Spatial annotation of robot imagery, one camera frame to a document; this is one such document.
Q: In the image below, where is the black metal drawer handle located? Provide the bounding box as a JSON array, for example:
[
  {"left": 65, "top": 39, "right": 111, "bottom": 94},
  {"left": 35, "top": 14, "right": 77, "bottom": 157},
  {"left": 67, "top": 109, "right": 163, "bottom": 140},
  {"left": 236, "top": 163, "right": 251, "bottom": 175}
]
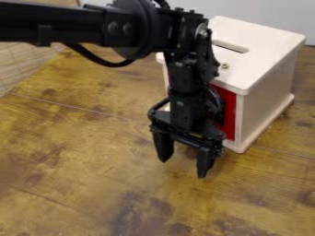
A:
[{"left": 148, "top": 97, "right": 226, "bottom": 125}]

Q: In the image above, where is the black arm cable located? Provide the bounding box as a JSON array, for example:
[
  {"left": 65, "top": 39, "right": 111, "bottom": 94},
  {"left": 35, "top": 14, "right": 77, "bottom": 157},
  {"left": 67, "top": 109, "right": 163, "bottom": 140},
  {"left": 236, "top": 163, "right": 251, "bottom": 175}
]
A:
[{"left": 65, "top": 42, "right": 136, "bottom": 68}]

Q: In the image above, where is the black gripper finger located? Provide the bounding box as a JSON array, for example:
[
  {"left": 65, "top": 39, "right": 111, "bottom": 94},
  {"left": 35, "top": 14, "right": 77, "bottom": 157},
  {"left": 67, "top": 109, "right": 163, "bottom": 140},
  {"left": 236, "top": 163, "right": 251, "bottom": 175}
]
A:
[
  {"left": 196, "top": 147, "right": 222, "bottom": 178},
  {"left": 152, "top": 131, "right": 174, "bottom": 162}
]

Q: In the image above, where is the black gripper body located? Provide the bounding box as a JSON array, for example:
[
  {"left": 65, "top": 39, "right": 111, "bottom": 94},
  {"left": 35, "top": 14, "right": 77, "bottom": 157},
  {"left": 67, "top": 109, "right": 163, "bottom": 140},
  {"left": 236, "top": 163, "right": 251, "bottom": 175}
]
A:
[{"left": 150, "top": 87, "right": 226, "bottom": 149}]

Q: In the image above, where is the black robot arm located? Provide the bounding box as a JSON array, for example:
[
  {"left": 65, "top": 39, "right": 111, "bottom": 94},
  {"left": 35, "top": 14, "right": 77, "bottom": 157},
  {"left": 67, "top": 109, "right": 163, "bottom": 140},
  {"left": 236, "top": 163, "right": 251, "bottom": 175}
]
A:
[{"left": 0, "top": 0, "right": 226, "bottom": 178}]

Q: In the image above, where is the white wooden drawer cabinet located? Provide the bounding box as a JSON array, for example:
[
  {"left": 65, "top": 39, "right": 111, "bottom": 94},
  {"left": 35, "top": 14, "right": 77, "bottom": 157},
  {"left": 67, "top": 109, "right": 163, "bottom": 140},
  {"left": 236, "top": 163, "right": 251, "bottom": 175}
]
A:
[{"left": 156, "top": 16, "right": 306, "bottom": 153}]

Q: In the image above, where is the red drawer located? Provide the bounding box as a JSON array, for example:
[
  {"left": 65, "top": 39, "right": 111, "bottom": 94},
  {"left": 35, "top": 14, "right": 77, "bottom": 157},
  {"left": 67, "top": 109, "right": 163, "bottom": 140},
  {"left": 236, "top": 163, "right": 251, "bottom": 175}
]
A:
[{"left": 212, "top": 85, "right": 236, "bottom": 141}]

